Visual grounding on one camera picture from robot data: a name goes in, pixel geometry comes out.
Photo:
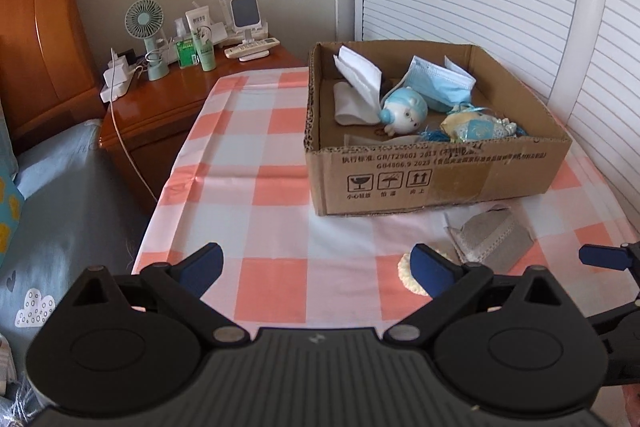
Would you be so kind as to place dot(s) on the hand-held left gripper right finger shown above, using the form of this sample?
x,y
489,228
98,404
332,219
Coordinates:
x,y
430,269

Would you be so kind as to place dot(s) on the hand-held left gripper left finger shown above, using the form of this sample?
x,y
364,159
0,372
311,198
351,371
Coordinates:
x,y
202,267

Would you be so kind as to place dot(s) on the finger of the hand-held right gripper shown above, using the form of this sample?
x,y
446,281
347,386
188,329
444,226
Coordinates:
x,y
602,256
617,314

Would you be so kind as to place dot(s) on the cream knitted round pad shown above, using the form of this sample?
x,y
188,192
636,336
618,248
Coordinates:
x,y
407,277

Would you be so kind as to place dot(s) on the grey fabric pouch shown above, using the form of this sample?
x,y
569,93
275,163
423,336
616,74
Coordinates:
x,y
492,239

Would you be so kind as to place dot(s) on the brown cardboard box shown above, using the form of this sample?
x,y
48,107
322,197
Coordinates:
x,y
430,179

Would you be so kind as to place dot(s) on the blue plush toy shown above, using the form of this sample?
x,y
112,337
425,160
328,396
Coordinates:
x,y
405,109

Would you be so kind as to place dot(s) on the white tissue sheet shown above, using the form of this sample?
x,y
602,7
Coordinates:
x,y
360,69

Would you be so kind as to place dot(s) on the pink checkered tablecloth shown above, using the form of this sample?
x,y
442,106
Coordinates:
x,y
250,187

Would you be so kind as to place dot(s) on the light blue bed sheet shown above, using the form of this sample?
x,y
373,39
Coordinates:
x,y
70,207

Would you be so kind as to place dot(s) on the wooden nightstand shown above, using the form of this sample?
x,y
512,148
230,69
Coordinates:
x,y
170,102

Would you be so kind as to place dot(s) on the blue face mask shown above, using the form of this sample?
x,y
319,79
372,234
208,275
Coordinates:
x,y
440,84

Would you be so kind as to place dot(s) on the teal patterned pillow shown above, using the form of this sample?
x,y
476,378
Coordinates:
x,y
9,217

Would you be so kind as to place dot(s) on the white power strip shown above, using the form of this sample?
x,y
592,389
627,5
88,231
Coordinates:
x,y
117,79

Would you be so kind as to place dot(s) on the green small box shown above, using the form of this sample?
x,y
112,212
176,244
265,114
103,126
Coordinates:
x,y
186,54

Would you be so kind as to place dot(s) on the green cosmetic tube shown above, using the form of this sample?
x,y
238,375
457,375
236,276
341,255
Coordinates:
x,y
206,52

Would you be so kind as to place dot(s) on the small white remote control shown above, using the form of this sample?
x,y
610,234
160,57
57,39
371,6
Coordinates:
x,y
254,55

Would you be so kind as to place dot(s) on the large white remote control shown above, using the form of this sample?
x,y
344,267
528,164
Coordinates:
x,y
252,46

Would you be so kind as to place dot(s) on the white cosmetic tube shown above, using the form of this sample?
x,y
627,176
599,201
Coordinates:
x,y
197,21

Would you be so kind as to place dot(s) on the green desk fan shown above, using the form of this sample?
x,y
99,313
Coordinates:
x,y
145,19

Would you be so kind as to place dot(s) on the wooden headboard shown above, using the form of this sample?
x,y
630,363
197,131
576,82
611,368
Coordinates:
x,y
40,42

